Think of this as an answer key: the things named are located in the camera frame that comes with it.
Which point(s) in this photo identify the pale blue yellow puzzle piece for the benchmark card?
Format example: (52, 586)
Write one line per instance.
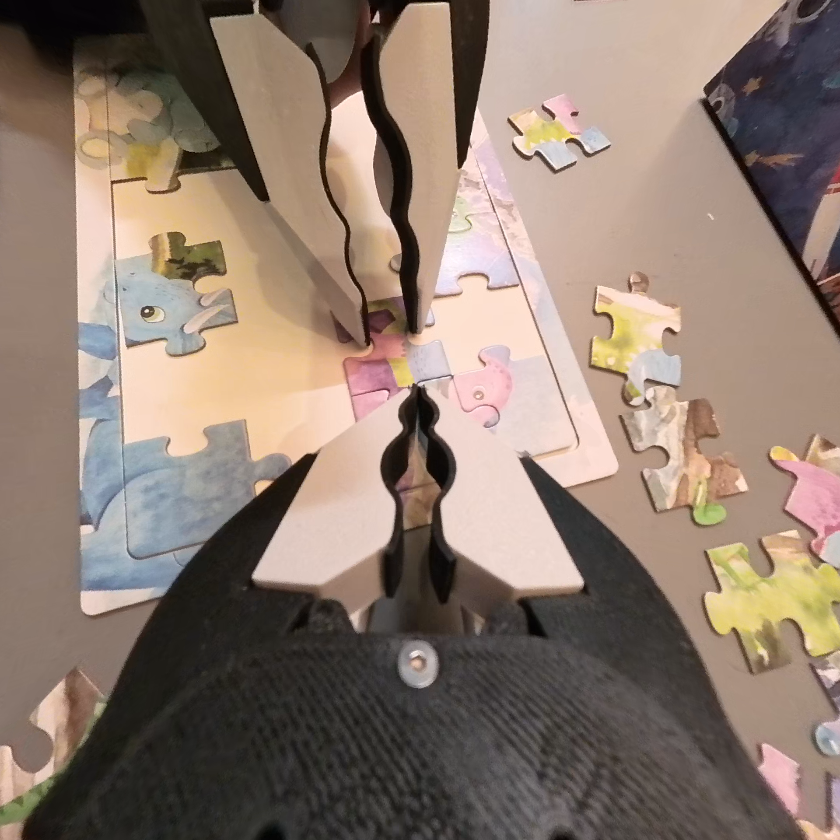
(144, 124)

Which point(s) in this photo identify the pink dinosaur head puzzle piece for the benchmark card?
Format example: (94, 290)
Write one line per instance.
(525, 407)

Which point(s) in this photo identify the pink yellow blue puzzle piece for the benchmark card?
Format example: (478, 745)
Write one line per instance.
(558, 134)

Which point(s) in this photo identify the pastel purple pink puzzle piece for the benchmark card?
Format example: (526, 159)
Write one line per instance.
(781, 774)

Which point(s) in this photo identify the illustrated puzzle box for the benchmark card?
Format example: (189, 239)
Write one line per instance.
(787, 98)

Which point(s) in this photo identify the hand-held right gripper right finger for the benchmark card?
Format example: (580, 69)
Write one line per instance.
(505, 518)

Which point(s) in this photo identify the purple dinosaur body puzzle piece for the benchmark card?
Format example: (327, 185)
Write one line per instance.
(367, 401)

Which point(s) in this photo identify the blue triceratops head puzzle piece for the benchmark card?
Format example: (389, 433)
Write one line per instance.
(157, 308)

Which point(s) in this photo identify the blue dinosaur body puzzle piece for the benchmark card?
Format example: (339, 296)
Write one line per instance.
(197, 499)

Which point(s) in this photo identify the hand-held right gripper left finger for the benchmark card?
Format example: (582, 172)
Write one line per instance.
(334, 518)

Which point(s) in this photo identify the green yellow puzzle piece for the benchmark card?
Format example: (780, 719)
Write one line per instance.
(774, 597)

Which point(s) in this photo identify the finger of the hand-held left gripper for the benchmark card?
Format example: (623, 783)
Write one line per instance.
(426, 131)
(289, 164)

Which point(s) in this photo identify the dinosaur puzzle tray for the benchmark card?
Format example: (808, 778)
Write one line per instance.
(262, 367)

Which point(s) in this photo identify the peach purple puzzle piece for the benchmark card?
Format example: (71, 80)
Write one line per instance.
(833, 800)

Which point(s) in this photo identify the green dinosaur brown puzzle piece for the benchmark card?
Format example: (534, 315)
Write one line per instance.
(72, 702)

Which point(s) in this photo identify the brown grey puzzle piece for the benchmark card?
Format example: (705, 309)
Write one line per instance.
(682, 453)

